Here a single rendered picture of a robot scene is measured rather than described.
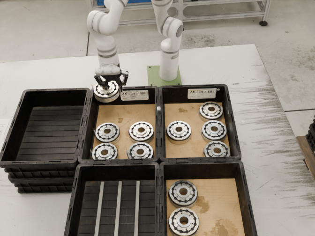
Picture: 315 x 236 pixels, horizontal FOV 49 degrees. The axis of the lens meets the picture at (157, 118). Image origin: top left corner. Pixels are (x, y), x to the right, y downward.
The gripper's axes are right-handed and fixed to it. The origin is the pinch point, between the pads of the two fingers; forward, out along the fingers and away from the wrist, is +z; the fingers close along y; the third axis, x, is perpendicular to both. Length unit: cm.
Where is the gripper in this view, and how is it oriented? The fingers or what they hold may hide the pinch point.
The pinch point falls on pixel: (114, 89)
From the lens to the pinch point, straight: 140.9
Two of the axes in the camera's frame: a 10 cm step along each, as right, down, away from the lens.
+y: -10.0, 0.4, 0.1
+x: 0.3, 7.5, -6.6
